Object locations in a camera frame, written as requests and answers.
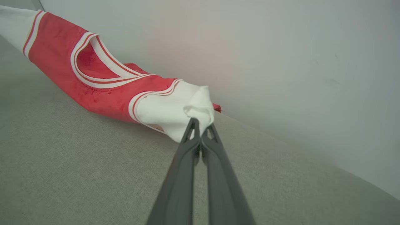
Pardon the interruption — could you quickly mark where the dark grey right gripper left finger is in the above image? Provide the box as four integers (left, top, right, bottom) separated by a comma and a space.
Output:
146, 117, 201, 225

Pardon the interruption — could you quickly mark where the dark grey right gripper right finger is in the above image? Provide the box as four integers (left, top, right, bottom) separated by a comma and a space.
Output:
201, 124, 255, 225

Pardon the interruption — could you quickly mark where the red and white jersey garment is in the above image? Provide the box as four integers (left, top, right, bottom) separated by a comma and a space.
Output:
0, 6, 222, 143

